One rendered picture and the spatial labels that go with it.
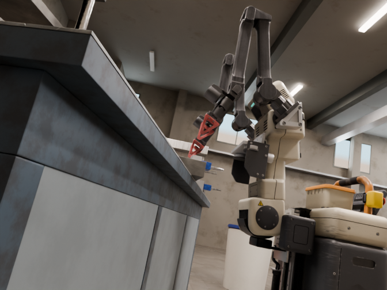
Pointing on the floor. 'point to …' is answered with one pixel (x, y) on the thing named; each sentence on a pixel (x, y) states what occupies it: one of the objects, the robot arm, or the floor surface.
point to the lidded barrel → (245, 262)
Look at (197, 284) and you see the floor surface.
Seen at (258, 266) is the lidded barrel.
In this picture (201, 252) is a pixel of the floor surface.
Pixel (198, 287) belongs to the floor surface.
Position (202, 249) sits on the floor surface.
